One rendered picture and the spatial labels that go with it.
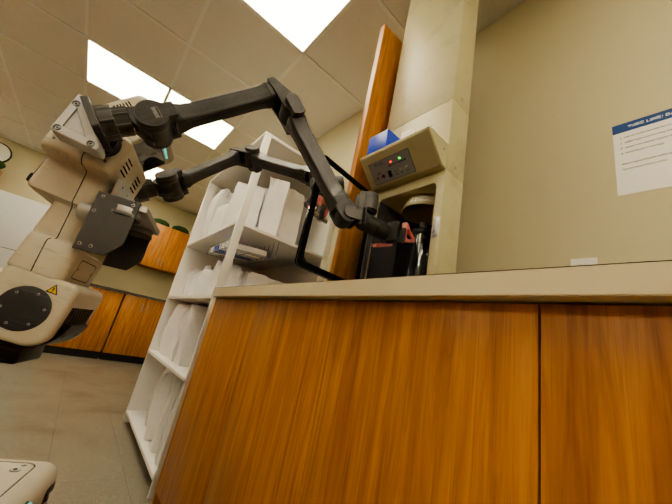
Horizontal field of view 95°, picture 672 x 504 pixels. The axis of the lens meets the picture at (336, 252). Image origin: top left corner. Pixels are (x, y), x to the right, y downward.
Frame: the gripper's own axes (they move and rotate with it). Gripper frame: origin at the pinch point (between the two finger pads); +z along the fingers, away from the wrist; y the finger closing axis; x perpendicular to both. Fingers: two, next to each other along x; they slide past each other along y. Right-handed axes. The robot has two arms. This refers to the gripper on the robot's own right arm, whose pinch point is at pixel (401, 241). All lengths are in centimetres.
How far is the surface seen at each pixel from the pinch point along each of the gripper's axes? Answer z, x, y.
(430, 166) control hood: -2.8, -24.6, -10.8
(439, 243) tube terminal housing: 0.6, 2.5, -14.7
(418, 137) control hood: -9.9, -32.0, -10.1
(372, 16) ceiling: -1, -147, 42
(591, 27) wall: 45, -104, -47
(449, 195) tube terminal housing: 3.6, -15.6, -14.7
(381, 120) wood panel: 1, -64, 22
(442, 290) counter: -31, 26, -37
